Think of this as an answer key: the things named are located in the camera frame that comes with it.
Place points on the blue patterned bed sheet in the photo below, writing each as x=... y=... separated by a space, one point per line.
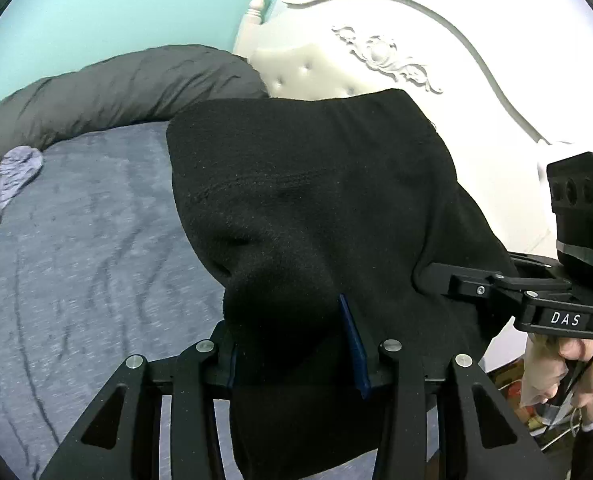
x=101 y=285

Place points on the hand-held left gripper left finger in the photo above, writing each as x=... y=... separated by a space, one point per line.
x=211 y=360

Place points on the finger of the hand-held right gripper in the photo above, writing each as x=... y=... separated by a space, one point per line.
x=534 y=266
x=456 y=282

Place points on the black fleece pants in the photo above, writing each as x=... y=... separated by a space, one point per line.
x=326 y=200

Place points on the rolled dark grey duvet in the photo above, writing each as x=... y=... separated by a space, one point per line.
x=126 y=90

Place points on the cream tufted headboard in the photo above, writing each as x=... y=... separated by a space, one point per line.
x=426 y=40

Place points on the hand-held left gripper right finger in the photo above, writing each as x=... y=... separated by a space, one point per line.
x=354 y=350

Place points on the purple patterned garment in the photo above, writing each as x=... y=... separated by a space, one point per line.
x=21 y=172

